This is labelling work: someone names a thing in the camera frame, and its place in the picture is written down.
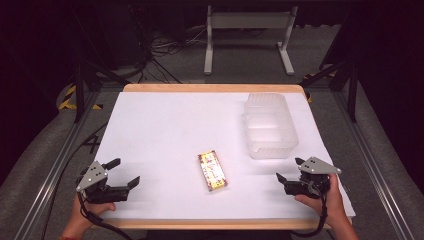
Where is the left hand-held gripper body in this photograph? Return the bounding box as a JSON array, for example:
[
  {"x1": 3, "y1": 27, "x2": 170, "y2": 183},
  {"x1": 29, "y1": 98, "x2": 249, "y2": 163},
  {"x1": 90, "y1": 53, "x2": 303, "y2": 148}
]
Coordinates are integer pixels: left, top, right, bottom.
[{"x1": 75, "y1": 160, "x2": 131, "y2": 205}]

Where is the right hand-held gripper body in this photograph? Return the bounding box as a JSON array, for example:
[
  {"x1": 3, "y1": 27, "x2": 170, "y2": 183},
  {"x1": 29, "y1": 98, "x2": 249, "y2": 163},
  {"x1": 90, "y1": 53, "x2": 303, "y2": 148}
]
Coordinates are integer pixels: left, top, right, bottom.
[{"x1": 284, "y1": 156, "x2": 343, "y2": 200}]

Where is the clear plastic container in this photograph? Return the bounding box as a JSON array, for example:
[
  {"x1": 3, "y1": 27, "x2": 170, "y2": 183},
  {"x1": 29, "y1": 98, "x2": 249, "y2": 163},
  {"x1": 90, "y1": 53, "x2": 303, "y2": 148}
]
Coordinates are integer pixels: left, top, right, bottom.
[{"x1": 242, "y1": 92, "x2": 300, "y2": 160}]

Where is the yellow and red snack packet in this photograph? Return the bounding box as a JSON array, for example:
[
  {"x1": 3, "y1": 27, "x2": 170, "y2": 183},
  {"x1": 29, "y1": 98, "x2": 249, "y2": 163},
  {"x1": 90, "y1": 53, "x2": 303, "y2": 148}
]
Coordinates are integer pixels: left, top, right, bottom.
[{"x1": 197, "y1": 150, "x2": 229, "y2": 193}]

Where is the person's left hand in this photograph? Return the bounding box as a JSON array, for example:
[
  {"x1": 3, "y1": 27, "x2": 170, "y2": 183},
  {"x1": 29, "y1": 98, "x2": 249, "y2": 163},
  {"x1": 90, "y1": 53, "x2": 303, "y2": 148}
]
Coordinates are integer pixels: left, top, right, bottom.
[{"x1": 68, "y1": 195, "x2": 117, "y2": 232}]

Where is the person's right hand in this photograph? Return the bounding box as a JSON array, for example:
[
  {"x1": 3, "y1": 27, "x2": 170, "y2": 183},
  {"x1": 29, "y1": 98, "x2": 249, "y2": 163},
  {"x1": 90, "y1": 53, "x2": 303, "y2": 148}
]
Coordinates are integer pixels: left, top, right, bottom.
[{"x1": 294, "y1": 173, "x2": 348, "y2": 228}]

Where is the white table cover sheet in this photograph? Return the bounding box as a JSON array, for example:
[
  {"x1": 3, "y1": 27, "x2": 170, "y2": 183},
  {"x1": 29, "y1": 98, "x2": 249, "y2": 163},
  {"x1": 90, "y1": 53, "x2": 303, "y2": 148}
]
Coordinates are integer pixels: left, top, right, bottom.
[{"x1": 93, "y1": 91, "x2": 356, "y2": 221}]

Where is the yellow and black floor tape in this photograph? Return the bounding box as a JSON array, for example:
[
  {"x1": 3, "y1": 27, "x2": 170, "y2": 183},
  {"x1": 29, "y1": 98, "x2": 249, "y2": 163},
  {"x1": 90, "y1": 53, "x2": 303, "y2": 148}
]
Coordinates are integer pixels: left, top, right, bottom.
[{"x1": 57, "y1": 84, "x2": 104, "y2": 111}]

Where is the black tripod stand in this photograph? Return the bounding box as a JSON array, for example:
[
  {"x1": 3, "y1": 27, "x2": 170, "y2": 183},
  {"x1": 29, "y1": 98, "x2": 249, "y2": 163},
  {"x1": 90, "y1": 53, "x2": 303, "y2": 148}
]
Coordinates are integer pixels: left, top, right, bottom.
[
  {"x1": 299, "y1": 58, "x2": 360, "y2": 124},
  {"x1": 64, "y1": 56, "x2": 132, "y2": 124}
]

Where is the white metal stand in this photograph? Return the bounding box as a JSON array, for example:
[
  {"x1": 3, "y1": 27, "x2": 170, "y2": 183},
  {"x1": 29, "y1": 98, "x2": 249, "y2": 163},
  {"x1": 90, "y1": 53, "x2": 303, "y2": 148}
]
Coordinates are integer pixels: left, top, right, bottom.
[{"x1": 203, "y1": 4, "x2": 299, "y2": 76}]

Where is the long black floor cable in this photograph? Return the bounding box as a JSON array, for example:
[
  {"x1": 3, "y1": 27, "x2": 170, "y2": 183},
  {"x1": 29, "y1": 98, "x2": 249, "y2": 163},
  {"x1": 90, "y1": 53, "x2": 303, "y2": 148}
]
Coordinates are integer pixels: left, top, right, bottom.
[{"x1": 39, "y1": 122, "x2": 109, "y2": 240}]

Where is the aluminium floor rail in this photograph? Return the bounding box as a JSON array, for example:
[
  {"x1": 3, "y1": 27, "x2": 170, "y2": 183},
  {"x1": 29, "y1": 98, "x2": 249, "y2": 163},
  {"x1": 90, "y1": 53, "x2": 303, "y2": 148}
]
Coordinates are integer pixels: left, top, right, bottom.
[
  {"x1": 13, "y1": 89, "x2": 101, "y2": 240},
  {"x1": 333, "y1": 89, "x2": 416, "y2": 240}
]

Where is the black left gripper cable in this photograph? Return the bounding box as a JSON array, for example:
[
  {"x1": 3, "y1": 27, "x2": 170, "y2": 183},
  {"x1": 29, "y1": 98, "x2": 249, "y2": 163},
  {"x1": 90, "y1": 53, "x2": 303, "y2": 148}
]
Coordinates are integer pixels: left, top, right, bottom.
[{"x1": 78, "y1": 194, "x2": 135, "y2": 240}]

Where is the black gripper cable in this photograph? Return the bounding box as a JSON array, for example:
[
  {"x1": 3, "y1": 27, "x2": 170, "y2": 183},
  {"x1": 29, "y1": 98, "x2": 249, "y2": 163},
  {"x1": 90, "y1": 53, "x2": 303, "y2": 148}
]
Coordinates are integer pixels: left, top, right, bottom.
[
  {"x1": 291, "y1": 186, "x2": 329, "y2": 238},
  {"x1": 78, "y1": 194, "x2": 135, "y2": 240}
]

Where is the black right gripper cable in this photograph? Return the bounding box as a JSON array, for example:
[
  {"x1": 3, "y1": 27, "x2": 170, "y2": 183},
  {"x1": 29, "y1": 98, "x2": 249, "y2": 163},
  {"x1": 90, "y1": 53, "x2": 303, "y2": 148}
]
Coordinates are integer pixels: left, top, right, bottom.
[{"x1": 291, "y1": 186, "x2": 329, "y2": 238}]

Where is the bundle of black floor cables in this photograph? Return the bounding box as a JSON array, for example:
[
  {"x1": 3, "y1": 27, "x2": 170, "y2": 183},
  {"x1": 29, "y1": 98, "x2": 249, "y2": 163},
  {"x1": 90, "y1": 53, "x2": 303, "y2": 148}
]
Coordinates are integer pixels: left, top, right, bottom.
[{"x1": 131, "y1": 6, "x2": 208, "y2": 84}]

